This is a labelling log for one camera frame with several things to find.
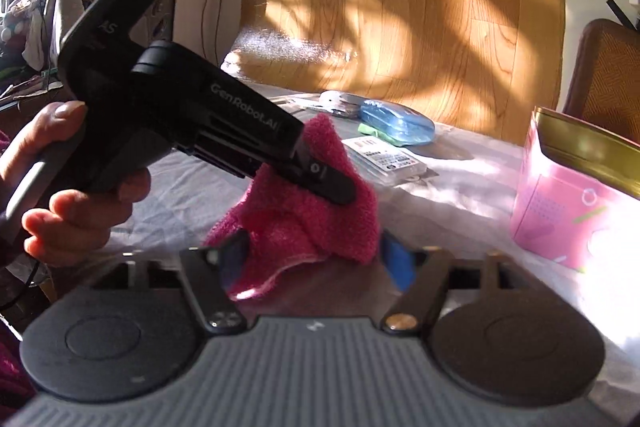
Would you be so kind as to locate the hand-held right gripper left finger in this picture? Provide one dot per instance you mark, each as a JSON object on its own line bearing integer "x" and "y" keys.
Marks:
{"x": 235, "y": 259}

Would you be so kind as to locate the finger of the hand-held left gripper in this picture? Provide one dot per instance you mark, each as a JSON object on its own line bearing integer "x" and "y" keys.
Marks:
{"x": 327, "y": 179}

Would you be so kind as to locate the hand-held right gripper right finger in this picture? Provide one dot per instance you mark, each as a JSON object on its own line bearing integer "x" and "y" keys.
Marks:
{"x": 400, "y": 264}

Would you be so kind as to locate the pink towel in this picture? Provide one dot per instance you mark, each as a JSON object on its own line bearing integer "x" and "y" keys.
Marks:
{"x": 305, "y": 217}

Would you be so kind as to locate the clear labelled packet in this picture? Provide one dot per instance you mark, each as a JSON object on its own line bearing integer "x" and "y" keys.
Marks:
{"x": 385, "y": 159}

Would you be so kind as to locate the green cloth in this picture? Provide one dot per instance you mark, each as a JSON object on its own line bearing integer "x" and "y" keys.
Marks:
{"x": 372, "y": 132}

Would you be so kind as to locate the white tube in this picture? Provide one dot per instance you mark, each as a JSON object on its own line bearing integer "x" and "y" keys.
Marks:
{"x": 337, "y": 102}

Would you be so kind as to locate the blue translucent brush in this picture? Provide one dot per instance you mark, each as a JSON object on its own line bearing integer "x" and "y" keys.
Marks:
{"x": 397, "y": 122}

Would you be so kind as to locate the gold metal tin box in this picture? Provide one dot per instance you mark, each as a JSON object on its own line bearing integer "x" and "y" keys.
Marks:
{"x": 575, "y": 202}

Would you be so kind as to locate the person's left hand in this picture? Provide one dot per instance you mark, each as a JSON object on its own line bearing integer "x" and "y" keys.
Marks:
{"x": 60, "y": 142}

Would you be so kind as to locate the striped bed sheet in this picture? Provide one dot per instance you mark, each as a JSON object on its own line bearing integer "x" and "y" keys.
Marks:
{"x": 450, "y": 187}

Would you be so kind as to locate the clear plastic bag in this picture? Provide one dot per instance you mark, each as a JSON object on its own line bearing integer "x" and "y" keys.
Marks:
{"x": 280, "y": 52}

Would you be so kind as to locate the pile of clothes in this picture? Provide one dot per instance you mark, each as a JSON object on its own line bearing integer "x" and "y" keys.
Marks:
{"x": 35, "y": 27}

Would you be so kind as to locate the wooden panel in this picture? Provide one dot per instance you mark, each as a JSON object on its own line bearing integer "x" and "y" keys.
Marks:
{"x": 425, "y": 7}

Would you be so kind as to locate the maroon clothing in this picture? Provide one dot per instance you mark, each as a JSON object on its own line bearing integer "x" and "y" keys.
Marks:
{"x": 12, "y": 367}

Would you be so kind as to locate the black tape strip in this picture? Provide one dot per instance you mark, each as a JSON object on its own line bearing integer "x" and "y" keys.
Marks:
{"x": 622, "y": 13}

